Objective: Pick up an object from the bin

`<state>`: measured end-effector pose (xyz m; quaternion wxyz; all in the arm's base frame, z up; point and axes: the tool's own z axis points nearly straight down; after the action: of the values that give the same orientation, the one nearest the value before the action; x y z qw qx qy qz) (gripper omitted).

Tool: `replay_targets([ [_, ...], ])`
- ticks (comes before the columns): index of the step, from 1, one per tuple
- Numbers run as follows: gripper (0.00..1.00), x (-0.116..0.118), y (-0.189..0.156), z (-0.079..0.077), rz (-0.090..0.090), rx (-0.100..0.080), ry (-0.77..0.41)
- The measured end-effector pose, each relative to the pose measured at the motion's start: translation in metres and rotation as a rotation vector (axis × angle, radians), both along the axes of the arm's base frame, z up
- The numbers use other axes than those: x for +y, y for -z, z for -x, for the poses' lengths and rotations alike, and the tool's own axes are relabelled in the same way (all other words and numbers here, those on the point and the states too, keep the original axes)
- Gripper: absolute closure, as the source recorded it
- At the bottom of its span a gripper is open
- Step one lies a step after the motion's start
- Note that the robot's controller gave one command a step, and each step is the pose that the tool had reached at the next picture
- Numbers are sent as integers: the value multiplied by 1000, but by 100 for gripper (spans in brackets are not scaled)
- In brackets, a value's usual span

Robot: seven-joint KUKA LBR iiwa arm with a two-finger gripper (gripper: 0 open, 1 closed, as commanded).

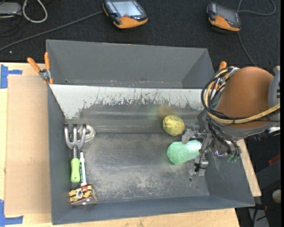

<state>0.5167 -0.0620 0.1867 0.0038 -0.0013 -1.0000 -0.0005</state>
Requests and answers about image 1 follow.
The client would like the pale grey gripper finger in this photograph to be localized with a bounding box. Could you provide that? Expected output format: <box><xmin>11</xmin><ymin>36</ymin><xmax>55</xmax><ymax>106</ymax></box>
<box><xmin>181</xmin><ymin>124</ymin><xmax>205</xmax><ymax>145</ymax></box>
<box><xmin>188</xmin><ymin>154</ymin><xmax>209</xmax><ymax>177</ymax></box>

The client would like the yellow lumpy toy fruit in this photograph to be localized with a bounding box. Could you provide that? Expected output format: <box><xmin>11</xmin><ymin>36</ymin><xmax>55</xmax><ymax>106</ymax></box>
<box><xmin>162</xmin><ymin>114</ymin><xmax>186</xmax><ymax>137</ymax></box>

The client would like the pale green toy pear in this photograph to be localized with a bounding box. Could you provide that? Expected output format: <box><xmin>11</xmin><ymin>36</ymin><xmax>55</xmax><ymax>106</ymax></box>
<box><xmin>166</xmin><ymin>140</ymin><xmax>203</xmax><ymax>166</ymax></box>

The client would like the grey metal bin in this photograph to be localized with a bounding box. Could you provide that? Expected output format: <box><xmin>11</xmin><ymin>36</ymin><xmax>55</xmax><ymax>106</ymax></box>
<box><xmin>45</xmin><ymin>39</ymin><xmax>256</xmax><ymax>226</ymax></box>

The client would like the pale grey curved metal piece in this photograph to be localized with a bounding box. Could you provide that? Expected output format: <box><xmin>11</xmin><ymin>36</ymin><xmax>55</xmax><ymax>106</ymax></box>
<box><xmin>78</xmin><ymin>124</ymin><xmax>97</xmax><ymax>142</ymax></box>

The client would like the white marker pen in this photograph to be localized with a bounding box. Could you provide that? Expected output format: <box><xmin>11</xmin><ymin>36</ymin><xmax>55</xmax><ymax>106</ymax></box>
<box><xmin>79</xmin><ymin>151</ymin><xmax>88</xmax><ymax>187</ymax></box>

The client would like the red and yellow small box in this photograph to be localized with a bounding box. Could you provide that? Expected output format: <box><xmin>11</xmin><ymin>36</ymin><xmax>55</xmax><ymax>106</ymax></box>
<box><xmin>69</xmin><ymin>183</ymin><xmax>98</xmax><ymax>206</ymax></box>

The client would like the brown cardboard board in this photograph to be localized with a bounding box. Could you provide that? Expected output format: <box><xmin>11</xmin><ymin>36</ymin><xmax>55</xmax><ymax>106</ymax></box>
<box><xmin>4</xmin><ymin>74</ymin><xmax>53</xmax><ymax>216</ymax></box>

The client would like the green-handled metal garden fork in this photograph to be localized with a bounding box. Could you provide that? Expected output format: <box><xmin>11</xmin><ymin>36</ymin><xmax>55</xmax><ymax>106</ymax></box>
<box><xmin>63</xmin><ymin>123</ymin><xmax>87</xmax><ymax>183</ymax></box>

